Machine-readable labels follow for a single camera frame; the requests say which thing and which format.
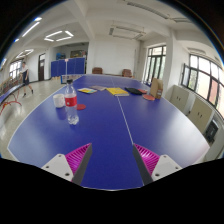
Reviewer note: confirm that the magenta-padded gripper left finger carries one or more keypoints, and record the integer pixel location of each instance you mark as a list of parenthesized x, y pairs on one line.
[(75, 160)]

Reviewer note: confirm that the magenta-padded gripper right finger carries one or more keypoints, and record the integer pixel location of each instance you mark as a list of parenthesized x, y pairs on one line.
[(151, 163)]

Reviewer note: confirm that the clear red-labelled water bottle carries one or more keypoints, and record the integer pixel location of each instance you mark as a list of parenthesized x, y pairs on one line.
[(71, 101)]

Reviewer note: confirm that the flat round red coaster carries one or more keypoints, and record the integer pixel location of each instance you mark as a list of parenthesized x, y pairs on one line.
[(81, 107)]

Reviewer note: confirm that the white mug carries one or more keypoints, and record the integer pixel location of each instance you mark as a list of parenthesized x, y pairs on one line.
[(58, 100)]

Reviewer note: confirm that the red table tennis paddle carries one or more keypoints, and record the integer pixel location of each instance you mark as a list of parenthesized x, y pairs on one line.
[(143, 91), (148, 97)]

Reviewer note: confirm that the white cabinet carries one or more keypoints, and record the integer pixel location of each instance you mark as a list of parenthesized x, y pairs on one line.
[(179, 97), (200, 114)]

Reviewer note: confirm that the black paddle case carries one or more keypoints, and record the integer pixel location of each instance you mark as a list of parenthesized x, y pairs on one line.
[(133, 90)]

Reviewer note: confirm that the grey booklet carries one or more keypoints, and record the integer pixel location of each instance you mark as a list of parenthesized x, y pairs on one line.
[(99, 88)]

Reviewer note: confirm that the large yellow book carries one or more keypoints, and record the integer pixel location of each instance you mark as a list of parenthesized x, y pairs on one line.
[(117, 91)]

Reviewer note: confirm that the brown armchair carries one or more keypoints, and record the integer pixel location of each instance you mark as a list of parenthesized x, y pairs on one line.
[(97, 70), (127, 72)]

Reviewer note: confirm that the red-legged table tennis table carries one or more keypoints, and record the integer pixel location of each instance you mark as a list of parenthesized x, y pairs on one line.
[(8, 91)]

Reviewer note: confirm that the dark brown door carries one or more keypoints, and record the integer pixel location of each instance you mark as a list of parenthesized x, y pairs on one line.
[(41, 67)]

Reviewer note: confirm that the person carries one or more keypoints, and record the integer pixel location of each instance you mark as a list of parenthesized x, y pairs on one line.
[(25, 75)]

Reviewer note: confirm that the ceiling strip lights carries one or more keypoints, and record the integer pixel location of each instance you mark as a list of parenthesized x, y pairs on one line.
[(59, 36)]

